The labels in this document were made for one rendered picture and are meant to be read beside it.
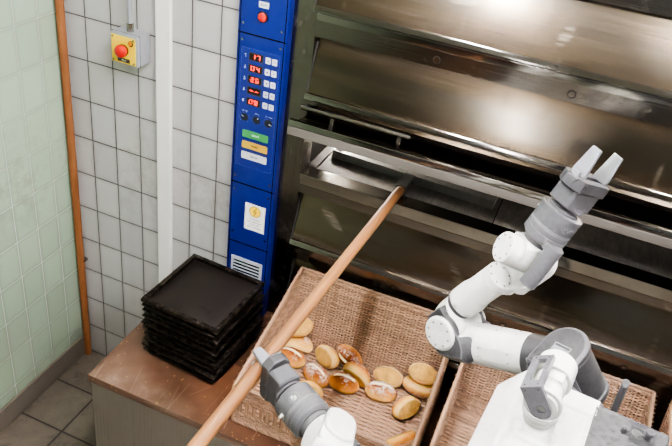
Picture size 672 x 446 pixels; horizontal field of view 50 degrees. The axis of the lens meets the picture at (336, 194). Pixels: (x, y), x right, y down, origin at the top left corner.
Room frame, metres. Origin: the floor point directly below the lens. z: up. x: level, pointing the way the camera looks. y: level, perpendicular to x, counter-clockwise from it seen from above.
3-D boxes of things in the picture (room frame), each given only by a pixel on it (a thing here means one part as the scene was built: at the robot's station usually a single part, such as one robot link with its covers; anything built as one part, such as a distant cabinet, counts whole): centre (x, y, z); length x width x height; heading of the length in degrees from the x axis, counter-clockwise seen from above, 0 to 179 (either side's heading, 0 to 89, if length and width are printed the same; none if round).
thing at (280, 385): (1.06, 0.04, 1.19); 0.12 x 0.10 x 0.13; 42
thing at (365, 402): (1.63, -0.11, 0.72); 0.56 x 0.49 x 0.28; 73
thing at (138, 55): (2.13, 0.70, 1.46); 0.10 x 0.07 x 0.10; 72
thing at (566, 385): (0.89, -0.40, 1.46); 0.10 x 0.07 x 0.09; 155
